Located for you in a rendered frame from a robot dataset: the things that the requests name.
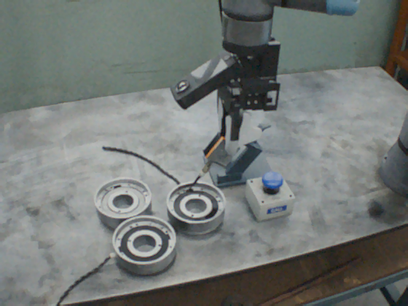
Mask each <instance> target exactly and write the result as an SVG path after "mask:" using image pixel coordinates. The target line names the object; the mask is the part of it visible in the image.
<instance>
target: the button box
mask: <svg viewBox="0 0 408 306"><path fill-rule="evenodd" d="M245 199H246V201H247V203H248V205H249V206H250V208H251V210H252V212H253V213H254V215H255V217H256V221H257V222H261V221H267V220H271V219H276V218H280V217H284V216H288V215H291V212H292V209H293V206H294V200H295V196H294V195H293V193H292V192H291V190H290V189H289V187H288V186H287V184H286V181H285V180H284V179H283V185H282V186H281V187H280V188H277V189H268V187H266V186H265V185H264V184H263V183H262V178H255V179H251V180H247V181H246V191H245Z"/></svg>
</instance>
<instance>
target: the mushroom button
mask: <svg viewBox="0 0 408 306"><path fill-rule="evenodd" d="M262 183H263V184H264V185H265V186H266V187H268V189H277V188H280V187H281V186H282V185H283V177H282V175H281V174H279V173H276V172H268V173H265V174H264V175H263V177H262Z"/></svg>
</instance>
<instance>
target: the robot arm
mask: <svg viewBox="0 0 408 306"><path fill-rule="evenodd" d="M359 3H360V0H223V13H222V25H221V36H222V43H221V46H222V47H223V49H224V51H223V52H222V53H220V54H219V55H218V56H216V57H214V58H212V59H211V60H209V61H208V62H207V63H205V64H203V65H202V66H201V67H199V68H196V69H195V70H194V71H192V72H191V73H189V74H187V75H186V76H185V77H184V78H183V79H181V80H180V81H178V82H177V83H175V84H174V85H172V86H171V88H170V90H171V92H172V94H173V97H174V99H175V101H176V103H177V104H178V106H179V107H180V108H181V109H183V110H187V109H188V108H190V107H191V106H193V105H195V104H196V103H197V102H199V101H201V100H202V99H204V98H205V97H206V96H208V95H210V94H211V93H212V92H214V91H215V90H217V114H218V122H219V132H220V133H223V134H225V135H226V144H225V150H226V151H227V153H228V155H229V156H230V157H234V156H235V154H236V152H237V149H238V147H239V146H242V145H244V144H247V143H250V142H252V141H255V140H257V139H259V138H260V137H261V135H262V130H261V129H260V128H259V127H255V126H253V125H251V112H249V111H248V110H252V111H259V110H264V111H275V110H277V107H278V100H279V97H278V95H279V90H280V86H281V83H280V81H279V80H278V78H277V73H278V60H279V55H280V51H281V44H280V43H279V42H277V41H276V40H275V37H274V36H273V35H272V22H273V18H274V15H273V12H274V7H282V8H288V9H295V10H302V11H310V12H317V13H324V14H328V15H331V16H333V15H340V16H353V15H354V14H355V13H356V12H357V9H358V6H359ZM234 55H235V56H234ZM237 58H238V59H237ZM270 81H273V82H270ZM271 91H277V95H276V99H275V103H273V104H267V103H271V102H272V96H271V95H270V94H268V92H271ZM380 175H381V177H382V179H383V181H384V182H385V184H387V185H388V187H390V189H392V190H393V191H394V192H396V193H398V194H399V195H402V196H404V197H406V198H408V109H407V113H406V115H405V118H404V121H403V124H402V127H401V129H400V133H399V137H398V140H397V141H396V142H395V144H394V145H392V147H391V148H390V149H389V150H388V151H387V152H386V154H385V156H384V157H383V159H382V162H381V164H380Z"/></svg>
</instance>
